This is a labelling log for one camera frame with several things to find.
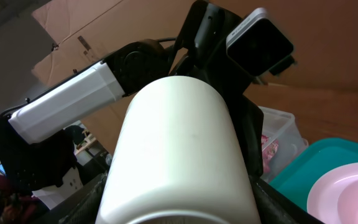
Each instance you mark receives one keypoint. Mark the red snack wrapper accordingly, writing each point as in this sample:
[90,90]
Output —
[268,152]

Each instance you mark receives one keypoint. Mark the clear plastic bin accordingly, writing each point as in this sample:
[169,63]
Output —
[281,126]

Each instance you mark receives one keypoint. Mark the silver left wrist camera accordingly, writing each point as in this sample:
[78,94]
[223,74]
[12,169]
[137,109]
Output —
[256,44]

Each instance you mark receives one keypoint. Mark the cream plastic cup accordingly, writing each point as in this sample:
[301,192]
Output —
[177,160]

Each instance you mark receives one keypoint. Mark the teal serving tray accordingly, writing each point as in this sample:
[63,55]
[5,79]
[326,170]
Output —
[297,179]

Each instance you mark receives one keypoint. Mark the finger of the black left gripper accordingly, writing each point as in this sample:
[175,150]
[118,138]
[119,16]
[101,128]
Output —
[247,119]

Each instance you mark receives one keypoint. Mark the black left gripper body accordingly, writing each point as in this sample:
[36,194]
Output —
[203,35]

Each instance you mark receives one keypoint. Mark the cardboard backdrop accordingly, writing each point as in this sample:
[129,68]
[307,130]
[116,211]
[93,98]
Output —
[295,56]

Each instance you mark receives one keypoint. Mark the pink plate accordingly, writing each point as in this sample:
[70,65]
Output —
[324,195]

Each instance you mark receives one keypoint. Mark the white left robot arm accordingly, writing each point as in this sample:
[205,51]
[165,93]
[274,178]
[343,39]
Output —
[35,150]

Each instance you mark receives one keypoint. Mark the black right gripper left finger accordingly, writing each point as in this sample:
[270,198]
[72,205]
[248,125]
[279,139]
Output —
[81,207]

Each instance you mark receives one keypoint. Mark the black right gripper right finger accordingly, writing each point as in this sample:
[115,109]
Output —
[275,208]

